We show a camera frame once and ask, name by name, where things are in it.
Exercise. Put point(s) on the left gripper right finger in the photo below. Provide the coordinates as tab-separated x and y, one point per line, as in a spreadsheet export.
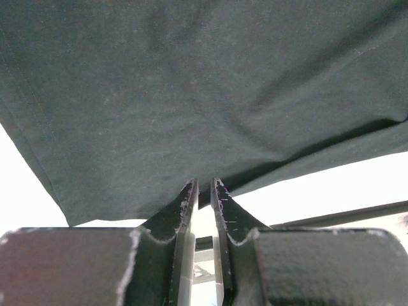
259	265

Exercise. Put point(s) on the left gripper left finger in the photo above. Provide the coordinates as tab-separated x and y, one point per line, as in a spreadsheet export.
151	264

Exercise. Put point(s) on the black t shirt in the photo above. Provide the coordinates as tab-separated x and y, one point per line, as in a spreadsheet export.
115	105

